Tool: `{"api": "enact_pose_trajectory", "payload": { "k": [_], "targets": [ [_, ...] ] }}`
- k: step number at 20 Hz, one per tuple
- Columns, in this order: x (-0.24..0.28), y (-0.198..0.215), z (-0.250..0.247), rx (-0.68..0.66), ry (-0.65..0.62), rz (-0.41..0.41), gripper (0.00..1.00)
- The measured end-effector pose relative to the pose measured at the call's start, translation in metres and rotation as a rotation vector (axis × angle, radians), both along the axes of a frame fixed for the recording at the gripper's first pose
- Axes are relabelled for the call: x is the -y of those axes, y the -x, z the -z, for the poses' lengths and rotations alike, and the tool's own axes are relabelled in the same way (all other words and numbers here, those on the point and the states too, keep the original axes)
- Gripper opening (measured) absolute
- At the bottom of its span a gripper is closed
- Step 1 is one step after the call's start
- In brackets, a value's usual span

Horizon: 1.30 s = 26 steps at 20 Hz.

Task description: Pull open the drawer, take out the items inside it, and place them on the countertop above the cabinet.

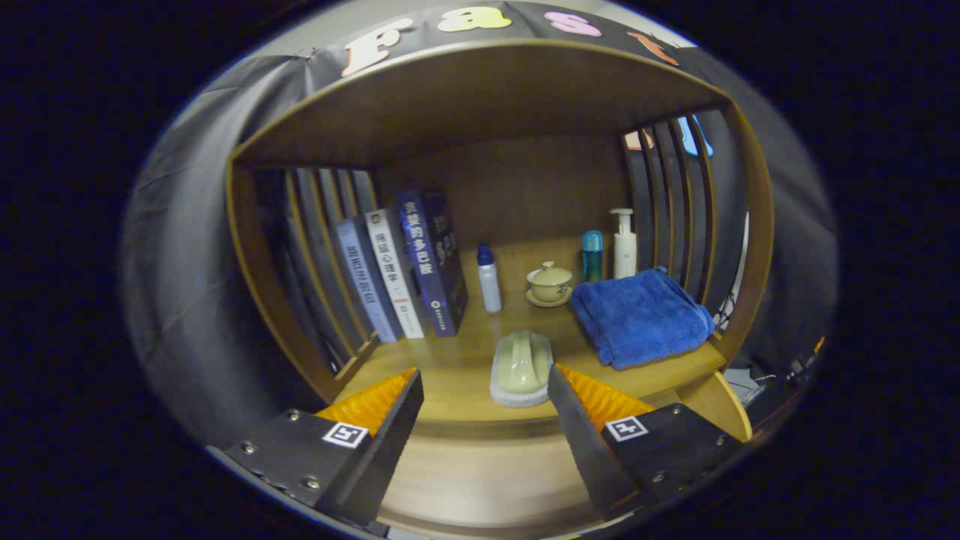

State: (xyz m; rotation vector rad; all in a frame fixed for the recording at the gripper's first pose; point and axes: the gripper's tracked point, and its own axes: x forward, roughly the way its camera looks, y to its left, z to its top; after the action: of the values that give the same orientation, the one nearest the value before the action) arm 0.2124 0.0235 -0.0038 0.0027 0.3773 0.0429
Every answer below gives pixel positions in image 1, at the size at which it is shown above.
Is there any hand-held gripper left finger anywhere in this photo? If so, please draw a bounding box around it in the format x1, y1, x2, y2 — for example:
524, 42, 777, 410
206, 367, 425, 526

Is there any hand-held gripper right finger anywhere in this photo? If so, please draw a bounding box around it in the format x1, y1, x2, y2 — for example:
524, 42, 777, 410
547, 364, 747, 522

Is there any green-handled white scrub brush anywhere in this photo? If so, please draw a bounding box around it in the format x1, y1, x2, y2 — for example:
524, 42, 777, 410
490, 330, 554, 409

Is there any wooden drawer with black knob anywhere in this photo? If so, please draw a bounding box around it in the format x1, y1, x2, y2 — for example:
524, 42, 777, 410
379, 371, 753, 537

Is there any wooden countertop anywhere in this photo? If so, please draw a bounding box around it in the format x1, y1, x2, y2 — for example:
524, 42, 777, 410
334, 238, 728, 425

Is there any wooden cabinet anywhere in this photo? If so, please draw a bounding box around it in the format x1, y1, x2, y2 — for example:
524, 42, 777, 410
225, 39, 775, 443

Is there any folded blue towel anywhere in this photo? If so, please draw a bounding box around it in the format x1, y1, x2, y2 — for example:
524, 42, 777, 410
571, 267, 716, 371

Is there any beige saucer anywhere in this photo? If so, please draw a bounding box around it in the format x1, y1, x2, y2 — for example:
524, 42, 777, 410
525, 287, 575, 309

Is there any light blue book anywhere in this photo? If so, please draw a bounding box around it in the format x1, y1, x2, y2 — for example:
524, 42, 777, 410
336, 217, 404, 344

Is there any beige lidded tea cup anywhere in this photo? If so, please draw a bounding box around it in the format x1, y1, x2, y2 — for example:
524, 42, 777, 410
526, 261, 573, 303

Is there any white book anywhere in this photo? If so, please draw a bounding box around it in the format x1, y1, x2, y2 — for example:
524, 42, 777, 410
364, 208, 426, 340

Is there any white bottle with blue cap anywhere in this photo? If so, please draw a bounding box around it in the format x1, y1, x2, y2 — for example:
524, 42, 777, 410
477, 242, 503, 314

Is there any teal bottle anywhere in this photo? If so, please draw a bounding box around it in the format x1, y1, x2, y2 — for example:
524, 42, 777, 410
581, 229, 605, 284

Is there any dark navy book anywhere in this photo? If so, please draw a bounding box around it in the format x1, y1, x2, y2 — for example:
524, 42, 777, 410
396, 189, 470, 338

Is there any white pump bottle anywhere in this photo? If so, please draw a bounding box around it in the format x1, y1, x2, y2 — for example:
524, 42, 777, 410
609, 208, 638, 281

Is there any dark equipment with orange part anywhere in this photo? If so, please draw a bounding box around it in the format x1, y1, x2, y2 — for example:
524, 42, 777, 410
750, 337, 826, 421

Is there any black backdrop cloth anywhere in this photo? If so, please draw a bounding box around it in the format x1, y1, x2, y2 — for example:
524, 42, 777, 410
120, 0, 839, 451

